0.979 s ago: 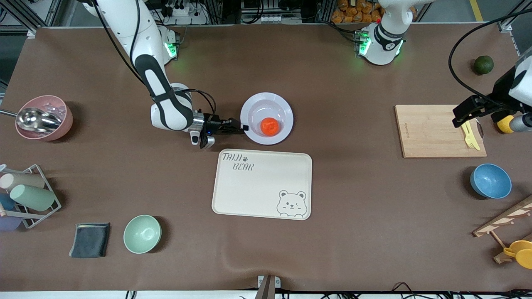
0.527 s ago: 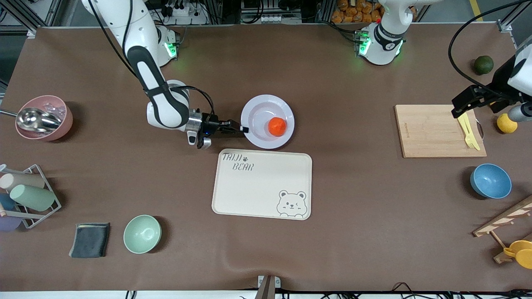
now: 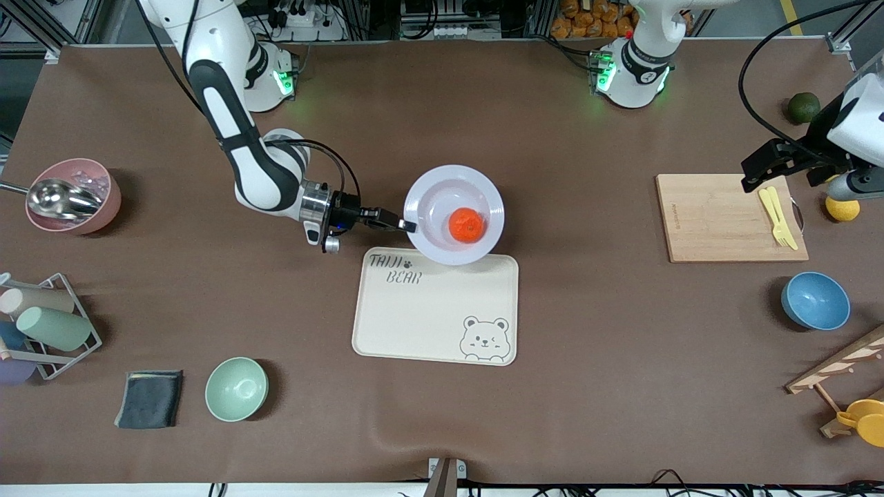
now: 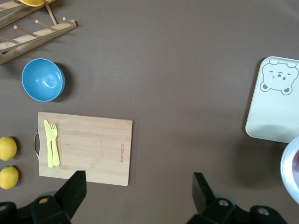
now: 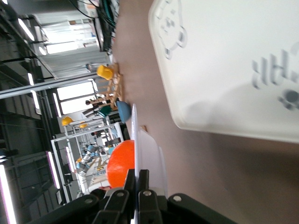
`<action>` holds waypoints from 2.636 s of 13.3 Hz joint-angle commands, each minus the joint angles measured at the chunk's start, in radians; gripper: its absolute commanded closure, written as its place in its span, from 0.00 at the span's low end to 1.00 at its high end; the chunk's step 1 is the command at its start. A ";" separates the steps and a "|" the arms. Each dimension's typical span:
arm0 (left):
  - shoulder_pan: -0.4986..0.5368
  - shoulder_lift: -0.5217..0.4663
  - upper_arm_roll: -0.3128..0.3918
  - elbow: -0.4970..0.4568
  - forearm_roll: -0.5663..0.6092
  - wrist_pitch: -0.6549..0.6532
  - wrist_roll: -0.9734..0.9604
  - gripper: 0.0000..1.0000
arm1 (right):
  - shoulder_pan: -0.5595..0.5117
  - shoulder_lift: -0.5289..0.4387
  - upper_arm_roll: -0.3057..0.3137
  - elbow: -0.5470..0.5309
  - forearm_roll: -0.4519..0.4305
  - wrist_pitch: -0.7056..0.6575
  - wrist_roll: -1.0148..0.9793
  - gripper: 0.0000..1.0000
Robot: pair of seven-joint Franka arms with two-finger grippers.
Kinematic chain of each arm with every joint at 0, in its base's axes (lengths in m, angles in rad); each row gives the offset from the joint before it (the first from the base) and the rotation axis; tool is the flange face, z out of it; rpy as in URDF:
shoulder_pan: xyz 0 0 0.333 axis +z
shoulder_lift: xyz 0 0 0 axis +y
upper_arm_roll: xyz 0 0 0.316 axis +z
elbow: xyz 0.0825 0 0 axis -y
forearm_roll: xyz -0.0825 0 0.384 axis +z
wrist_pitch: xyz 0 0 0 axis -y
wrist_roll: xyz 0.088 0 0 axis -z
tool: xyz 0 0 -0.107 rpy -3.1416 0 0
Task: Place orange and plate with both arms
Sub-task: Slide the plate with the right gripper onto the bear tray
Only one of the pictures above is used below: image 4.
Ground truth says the lavender round plate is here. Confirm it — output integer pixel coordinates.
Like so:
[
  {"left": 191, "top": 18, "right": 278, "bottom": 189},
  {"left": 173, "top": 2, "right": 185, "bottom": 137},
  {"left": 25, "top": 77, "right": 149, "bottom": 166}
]
[{"left": 280, "top": 135, "right": 299, "bottom": 209}]

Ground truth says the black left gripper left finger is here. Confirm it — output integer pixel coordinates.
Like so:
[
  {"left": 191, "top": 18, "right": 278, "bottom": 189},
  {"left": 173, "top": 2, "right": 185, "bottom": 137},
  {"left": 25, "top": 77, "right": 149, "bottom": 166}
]
[{"left": 0, "top": 170, "right": 88, "bottom": 224}]

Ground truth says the yellow plastic knife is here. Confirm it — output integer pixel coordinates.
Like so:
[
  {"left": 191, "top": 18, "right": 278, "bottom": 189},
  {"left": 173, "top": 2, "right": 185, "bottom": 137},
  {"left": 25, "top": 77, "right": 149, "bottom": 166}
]
[{"left": 43, "top": 119, "right": 55, "bottom": 168}]

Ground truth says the yellow plastic fork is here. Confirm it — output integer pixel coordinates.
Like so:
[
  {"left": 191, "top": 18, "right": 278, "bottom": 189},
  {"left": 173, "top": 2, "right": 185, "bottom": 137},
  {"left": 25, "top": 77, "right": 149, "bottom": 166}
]
[{"left": 49, "top": 122, "right": 61, "bottom": 167}]

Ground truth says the metal cutting board handle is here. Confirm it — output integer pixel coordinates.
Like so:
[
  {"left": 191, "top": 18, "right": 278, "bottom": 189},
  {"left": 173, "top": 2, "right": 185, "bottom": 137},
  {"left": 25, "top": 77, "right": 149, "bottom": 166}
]
[{"left": 33, "top": 131, "right": 40, "bottom": 161}]

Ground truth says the cream bear print tray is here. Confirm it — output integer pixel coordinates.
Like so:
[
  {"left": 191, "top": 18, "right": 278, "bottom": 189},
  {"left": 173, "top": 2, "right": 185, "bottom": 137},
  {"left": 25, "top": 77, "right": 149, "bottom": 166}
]
[{"left": 245, "top": 56, "right": 299, "bottom": 144}]

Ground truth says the wooden peg drying rack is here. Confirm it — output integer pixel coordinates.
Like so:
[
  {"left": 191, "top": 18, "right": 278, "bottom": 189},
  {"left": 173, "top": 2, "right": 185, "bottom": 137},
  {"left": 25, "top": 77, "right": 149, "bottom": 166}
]
[{"left": 0, "top": 0, "right": 78, "bottom": 65}]

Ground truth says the yellow lemon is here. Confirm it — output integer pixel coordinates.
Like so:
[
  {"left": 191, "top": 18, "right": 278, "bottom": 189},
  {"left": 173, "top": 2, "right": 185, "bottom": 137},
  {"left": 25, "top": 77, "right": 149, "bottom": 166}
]
[
  {"left": 0, "top": 136, "right": 18, "bottom": 162},
  {"left": 0, "top": 165, "right": 19, "bottom": 190}
]

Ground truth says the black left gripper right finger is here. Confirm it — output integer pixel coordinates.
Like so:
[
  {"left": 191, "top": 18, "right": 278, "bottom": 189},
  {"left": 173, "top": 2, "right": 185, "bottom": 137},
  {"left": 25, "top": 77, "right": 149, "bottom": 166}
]
[{"left": 186, "top": 172, "right": 288, "bottom": 224}]

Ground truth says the brown table mat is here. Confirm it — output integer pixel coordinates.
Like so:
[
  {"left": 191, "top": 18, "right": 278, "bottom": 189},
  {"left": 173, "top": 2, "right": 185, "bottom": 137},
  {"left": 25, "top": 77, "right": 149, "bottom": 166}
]
[{"left": 0, "top": 0, "right": 299, "bottom": 224}]

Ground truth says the bamboo cutting board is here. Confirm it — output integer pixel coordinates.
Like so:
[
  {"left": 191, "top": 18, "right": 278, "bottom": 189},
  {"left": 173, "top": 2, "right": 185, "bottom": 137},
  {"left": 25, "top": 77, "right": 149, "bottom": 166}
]
[{"left": 37, "top": 112, "right": 134, "bottom": 187}]

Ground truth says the blue bowl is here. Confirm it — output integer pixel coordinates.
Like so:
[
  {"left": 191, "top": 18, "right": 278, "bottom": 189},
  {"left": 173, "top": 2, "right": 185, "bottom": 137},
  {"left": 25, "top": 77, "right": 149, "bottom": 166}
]
[{"left": 21, "top": 58, "right": 66, "bottom": 103}]

